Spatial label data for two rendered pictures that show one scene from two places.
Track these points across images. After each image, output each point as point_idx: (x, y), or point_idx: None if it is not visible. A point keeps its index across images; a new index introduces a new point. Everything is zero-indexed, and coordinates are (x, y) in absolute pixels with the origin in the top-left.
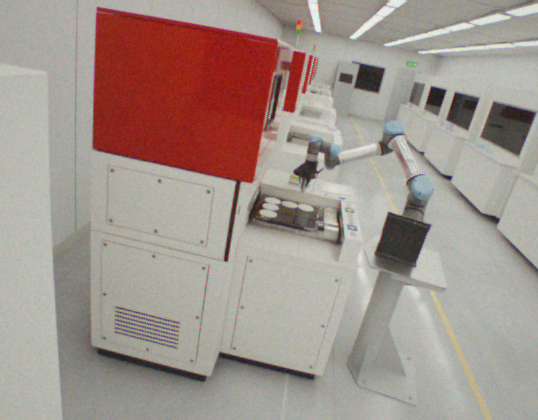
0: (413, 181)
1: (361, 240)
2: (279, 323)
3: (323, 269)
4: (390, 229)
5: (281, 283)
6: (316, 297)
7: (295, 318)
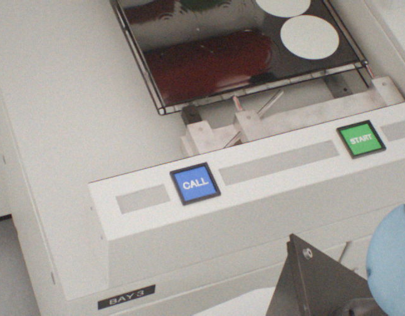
0: (404, 204)
1: (110, 235)
2: (32, 258)
3: (39, 219)
4: (284, 302)
5: (16, 171)
6: (46, 274)
7: (40, 278)
